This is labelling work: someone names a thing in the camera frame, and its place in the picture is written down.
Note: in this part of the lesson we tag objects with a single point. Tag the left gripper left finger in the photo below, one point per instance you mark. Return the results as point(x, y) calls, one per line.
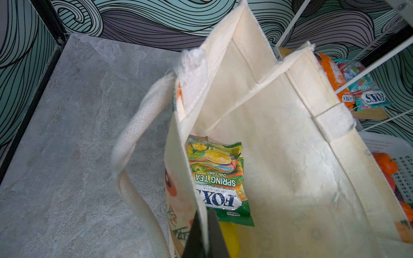
point(194, 246)

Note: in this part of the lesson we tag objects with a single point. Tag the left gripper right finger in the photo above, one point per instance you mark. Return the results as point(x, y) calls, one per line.
point(217, 247)

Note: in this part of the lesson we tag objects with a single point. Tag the single yellow banana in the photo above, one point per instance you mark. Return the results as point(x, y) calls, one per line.
point(230, 234)

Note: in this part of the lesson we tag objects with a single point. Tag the yellow green Fox's candy bag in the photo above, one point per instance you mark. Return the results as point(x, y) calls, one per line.
point(218, 172)

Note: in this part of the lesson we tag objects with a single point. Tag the cream canvas grocery bag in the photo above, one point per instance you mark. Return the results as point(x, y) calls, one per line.
point(312, 184)

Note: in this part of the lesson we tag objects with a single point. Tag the orange snack bag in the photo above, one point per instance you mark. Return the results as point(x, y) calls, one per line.
point(336, 79)

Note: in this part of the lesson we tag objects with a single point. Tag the teal Fox's candy bag lower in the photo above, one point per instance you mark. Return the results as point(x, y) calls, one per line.
point(366, 92)

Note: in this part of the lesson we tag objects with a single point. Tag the red tomato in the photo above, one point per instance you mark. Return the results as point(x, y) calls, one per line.
point(390, 181)

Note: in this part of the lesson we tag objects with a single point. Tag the orange fruit in white basket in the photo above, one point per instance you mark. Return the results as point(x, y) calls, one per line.
point(386, 163)

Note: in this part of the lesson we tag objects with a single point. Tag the white plastic basket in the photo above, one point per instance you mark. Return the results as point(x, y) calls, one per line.
point(401, 152)

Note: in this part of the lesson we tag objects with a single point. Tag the orange small pumpkin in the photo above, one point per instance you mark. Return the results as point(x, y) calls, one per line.
point(408, 211)

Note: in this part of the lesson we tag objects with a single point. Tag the white wooden two-tier shelf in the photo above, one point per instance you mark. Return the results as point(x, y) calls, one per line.
point(352, 32)

